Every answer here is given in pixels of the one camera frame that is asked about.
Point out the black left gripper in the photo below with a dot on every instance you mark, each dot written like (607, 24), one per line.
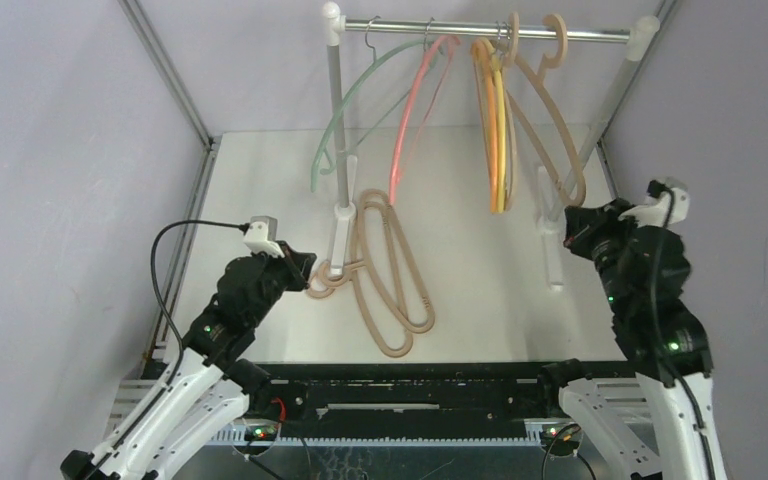
(298, 265)

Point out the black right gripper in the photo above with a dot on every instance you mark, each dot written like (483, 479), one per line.
(582, 227)

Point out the pink wire hanger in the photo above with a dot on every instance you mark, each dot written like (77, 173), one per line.
(446, 45)

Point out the yellow wire hanger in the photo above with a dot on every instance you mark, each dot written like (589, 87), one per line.
(501, 111)

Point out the green wire hanger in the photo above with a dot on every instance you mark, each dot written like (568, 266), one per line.
(332, 153)

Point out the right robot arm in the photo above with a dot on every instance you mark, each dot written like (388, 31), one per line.
(674, 371)

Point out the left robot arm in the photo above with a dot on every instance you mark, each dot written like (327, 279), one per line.
(211, 383)

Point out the metal clothes rack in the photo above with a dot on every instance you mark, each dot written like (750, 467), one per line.
(552, 186)

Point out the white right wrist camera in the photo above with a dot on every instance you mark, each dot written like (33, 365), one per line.
(667, 203)

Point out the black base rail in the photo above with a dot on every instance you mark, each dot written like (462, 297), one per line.
(404, 402)

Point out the aluminium frame right post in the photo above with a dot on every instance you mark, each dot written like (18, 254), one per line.
(644, 33)

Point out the aluminium frame post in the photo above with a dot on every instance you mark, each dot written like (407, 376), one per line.
(163, 63)
(644, 33)

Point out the aluminium frame left post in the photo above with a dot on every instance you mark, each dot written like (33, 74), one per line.
(163, 63)

